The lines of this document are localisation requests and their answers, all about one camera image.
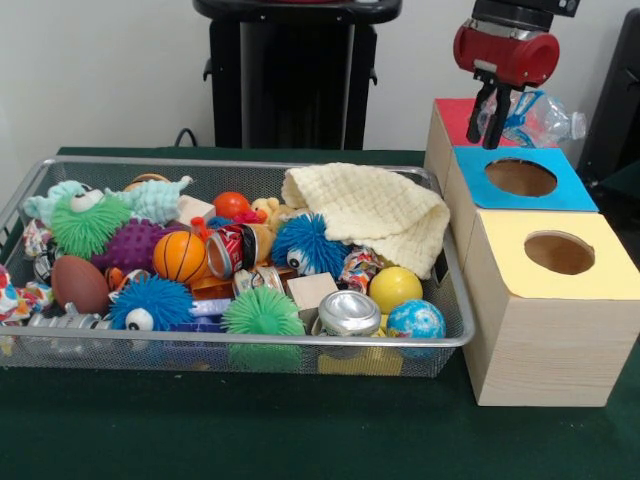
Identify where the crushed silver can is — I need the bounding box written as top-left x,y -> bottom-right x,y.
317,290 -> 382,337

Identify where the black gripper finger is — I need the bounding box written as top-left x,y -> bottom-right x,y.
466,82 -> 495,144
482,85 -> 512,150

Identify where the green spiky ball with eyes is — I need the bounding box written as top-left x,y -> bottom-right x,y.
51,187 -> 134,261

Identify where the side table under green cloth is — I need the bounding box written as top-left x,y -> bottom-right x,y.
597,159 -> 640,211

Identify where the blue spiky ball with eye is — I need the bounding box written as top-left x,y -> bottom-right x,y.
108,273 -> 196,332

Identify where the black panel on stand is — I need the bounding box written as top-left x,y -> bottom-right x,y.
574,7 -> 640,174

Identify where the shallow wire mesh bin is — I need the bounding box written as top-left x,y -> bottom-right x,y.
0,154 -> 475,379

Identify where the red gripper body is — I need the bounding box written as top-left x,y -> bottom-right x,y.
453,18 -> 560,91

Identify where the brown football toy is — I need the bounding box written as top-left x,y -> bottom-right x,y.
50,255 -> 110,315

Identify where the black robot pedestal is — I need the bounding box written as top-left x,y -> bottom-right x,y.
192,0 -> 404,150

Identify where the crushed clear plastic bottle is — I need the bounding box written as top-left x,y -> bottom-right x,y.
474,89 -> 589,149

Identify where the dark green tablecloth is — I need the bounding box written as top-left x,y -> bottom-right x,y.
0,145 -> 640,480

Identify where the blue globe ball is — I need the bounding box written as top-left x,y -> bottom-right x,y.
386,299 -> 447,340

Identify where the orange basketball toy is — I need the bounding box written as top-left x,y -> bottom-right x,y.
153,230 -> 210,284

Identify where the cream waffle cloth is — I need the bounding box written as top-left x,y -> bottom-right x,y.
281,162 -> 451,280

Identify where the purple spiky ball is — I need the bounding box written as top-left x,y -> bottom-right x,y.
89,218 -> 169,274

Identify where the yellow ball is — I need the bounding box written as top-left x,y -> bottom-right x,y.
368,266 -> 424,315

